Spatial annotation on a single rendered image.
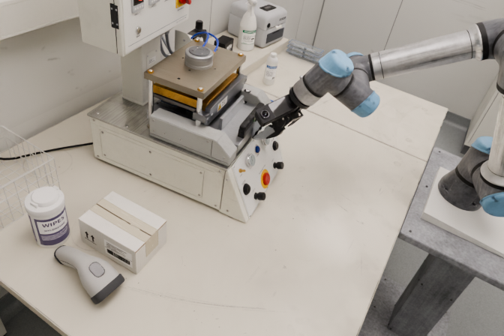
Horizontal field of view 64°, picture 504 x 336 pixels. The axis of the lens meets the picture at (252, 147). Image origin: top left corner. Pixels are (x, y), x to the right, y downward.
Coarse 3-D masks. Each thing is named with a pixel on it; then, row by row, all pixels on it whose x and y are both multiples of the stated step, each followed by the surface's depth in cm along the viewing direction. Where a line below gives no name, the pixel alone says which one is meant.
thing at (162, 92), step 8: (224, 80) 120; (232, 80) 122; (160, 88) 112; (168, 88) 112; (216, 88) 116; (224, 88) 118; (160, 96) 114; (168, 96) 113; (176, 96) 112; (184, 96) 110; (192, 96) 111; (208, 96) 112; (216, 96) 114; (176, 104) 113; (184, 104) 112; (192, 104) 111
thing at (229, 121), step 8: (240, 96) 124; (232, 104) 120; (240, 104) 124; (248, 104) 128; (224, 112) 123; (232, 112) 120; (240, 112) 124; (248, 112) 125; (216, 120) 119; (224, 120) 115; (232, 120) 120; (240, 120) 121; (216, 128) 116; (224, 128) 117; (232, 128) 117; (248, 128) 118; (232, 136) 114; (248, 136) 118; (240, 144) 113
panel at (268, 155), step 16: (256, 144) 124; (272, 144) 135; (240, 160) 115; (256, 160) 124; (272, 160) 134; (240, 176) 115; (256, 176) 124; (272, 176) 134; (240, 192) 115; (256, 192) 124
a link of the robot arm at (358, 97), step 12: (360, 72) 108; (348, 84) 101; (360, 84) 102; (336, 96) 103; (348, 96) 102; (360, 96) 102; (372, 96) 103; (348, 108) 106; (360, 108) 104; (372, 108) 103
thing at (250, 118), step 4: (260, 104) 122; (264, 104) 123; (256, 108) 120; (252, 112) 118; (248, 116) 116; (252, 116) 116; (244, 120) 114; (248, 120) 114; (252, 120) 116; (240, 124) 113; (244, 124) 112; (248, 124) 114; (240, 128) 112; (244, 128) 112; (240, 132) 113; (244, 132) 113; (240, 136) 114; (244, 136) 114
